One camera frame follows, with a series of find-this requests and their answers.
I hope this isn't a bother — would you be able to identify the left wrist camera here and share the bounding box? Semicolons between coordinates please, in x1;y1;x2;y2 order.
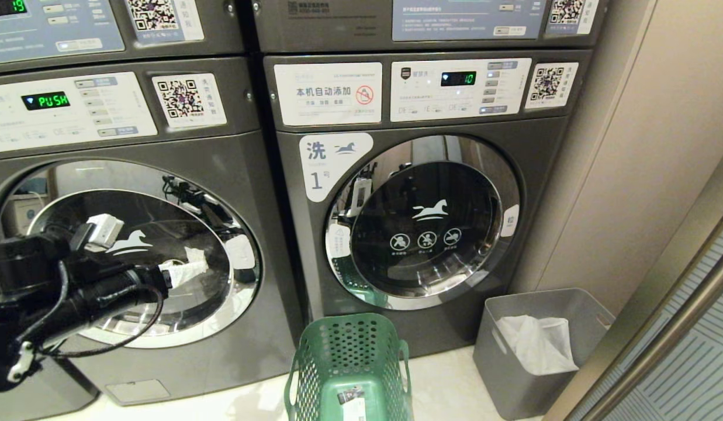
71;213;125;253

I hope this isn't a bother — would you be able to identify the white plastic bag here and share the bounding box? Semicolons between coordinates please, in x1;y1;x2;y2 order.
494;315;580;377

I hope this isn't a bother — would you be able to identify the white washer control panel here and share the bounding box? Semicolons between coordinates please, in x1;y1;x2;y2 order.
0;72;159;154
390;57;533;123

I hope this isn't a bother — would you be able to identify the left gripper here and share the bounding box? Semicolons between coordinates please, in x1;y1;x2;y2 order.
68;247;210;326

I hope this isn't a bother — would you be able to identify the paper tag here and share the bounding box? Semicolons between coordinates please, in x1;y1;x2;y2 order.
337;385;367;421

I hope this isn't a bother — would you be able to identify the grey stacked dryer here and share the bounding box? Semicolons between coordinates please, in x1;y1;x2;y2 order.
0;0;248;76
250;0;609;55

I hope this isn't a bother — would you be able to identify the grey washing machine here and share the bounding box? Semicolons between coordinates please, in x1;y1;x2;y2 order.
262;50;593;359
0;56;307;407

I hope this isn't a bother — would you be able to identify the grey service hatch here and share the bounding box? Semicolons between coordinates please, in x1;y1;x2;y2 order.
106;379;172;406

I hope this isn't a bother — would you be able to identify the black cable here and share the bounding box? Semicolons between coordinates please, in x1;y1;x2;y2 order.
19;260;165;359

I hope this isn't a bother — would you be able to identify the grey plastic bin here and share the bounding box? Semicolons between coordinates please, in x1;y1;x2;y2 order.
473;288;617;421

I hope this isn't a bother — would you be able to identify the white notice sticker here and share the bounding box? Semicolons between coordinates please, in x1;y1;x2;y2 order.
274;63;384;127

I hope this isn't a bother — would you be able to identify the ribbed glass door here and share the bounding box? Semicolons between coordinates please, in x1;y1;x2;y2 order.
542;140;723;421

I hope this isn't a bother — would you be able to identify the round chrome washer door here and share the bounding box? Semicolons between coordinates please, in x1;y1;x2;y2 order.
324;134;521;311
0;159;263;350

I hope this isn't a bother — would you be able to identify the white horse number sticker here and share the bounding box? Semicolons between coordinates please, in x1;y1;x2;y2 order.
299;132;375;203

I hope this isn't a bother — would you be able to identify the white code sticker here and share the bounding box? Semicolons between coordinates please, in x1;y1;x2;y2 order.
151;73;229;130
524;62;580;111

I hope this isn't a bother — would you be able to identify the green perforated laundry basket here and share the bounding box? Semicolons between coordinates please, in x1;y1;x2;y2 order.
283;313;413;421

